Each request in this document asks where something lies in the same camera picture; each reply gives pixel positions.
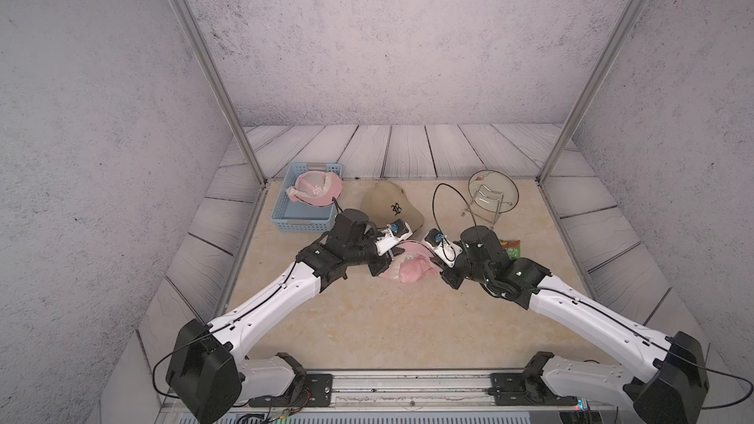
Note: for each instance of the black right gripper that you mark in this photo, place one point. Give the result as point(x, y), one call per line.
point(450, 280)

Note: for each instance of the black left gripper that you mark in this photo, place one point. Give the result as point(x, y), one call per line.
point(382, 262)

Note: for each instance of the beige baseball cap black logo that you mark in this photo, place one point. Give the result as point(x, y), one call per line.
point(386, 203)

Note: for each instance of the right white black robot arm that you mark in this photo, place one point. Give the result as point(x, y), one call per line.
point(661, 378)

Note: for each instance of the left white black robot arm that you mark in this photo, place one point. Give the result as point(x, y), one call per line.
point(210, 370)

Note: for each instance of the green red snack bag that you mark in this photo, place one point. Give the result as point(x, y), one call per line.
point(513, 248)

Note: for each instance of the white ceramic plate red flowers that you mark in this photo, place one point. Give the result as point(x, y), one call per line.
point(497, 181)

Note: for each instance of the light blue plastic basket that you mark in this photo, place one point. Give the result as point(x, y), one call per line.
point(298, 216)

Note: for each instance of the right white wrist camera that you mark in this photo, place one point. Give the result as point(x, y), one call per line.
point(444, 252)

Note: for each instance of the chrome wire plate rack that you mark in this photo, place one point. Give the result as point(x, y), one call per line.
point(490, 201)

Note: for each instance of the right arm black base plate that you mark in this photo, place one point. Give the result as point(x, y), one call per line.
point(516, 389)

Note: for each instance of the aluminium front rail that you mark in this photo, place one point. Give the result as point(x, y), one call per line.
point(405, 388)

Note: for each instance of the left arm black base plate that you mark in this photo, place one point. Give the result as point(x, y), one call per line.
point(312, 391)

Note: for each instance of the left aluminium corner post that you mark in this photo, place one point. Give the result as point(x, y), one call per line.
point(192, 32)

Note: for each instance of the aluminium corner post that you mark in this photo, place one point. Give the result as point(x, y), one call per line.
point(192, 32)
point(607, 58)

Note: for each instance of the right aluminium corner post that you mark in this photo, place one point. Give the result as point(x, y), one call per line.
point(607, 58)

